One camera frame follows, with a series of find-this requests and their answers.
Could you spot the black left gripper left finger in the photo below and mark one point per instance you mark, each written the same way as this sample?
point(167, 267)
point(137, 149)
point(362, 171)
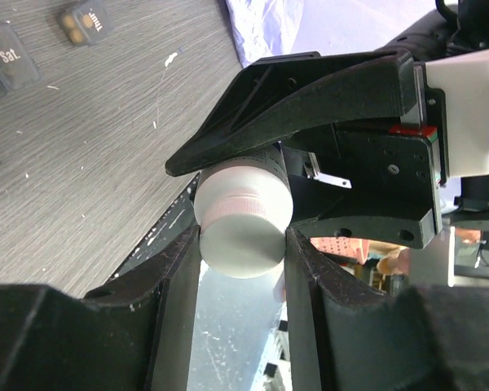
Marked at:
point(132, 333)

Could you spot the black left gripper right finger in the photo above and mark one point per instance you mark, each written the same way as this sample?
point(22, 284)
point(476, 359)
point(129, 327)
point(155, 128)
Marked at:
point(346, 335)

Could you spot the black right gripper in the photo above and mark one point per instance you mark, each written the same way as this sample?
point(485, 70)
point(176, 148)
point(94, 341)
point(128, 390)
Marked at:
point(393, 164)

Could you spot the white capped pill bottle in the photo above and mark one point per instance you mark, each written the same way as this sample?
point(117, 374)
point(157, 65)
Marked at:
point(261, 174)

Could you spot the white pill bottle cap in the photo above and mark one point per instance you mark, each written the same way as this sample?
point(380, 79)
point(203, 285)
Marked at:
point(243, 237)

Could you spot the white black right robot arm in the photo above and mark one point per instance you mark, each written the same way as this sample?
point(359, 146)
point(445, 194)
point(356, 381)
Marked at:
point(445, 32)

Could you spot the lavender crumpled cloth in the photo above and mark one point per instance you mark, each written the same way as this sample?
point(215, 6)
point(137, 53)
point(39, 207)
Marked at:
point(271, 28)

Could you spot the brown Thur pill box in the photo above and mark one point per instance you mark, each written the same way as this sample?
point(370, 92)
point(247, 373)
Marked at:
point(86, 23)

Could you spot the grey Sat pill box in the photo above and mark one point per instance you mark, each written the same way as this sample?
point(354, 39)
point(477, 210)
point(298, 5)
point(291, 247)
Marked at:
point(17, 68)

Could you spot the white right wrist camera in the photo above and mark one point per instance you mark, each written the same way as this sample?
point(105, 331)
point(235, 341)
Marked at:
point(464, 79)

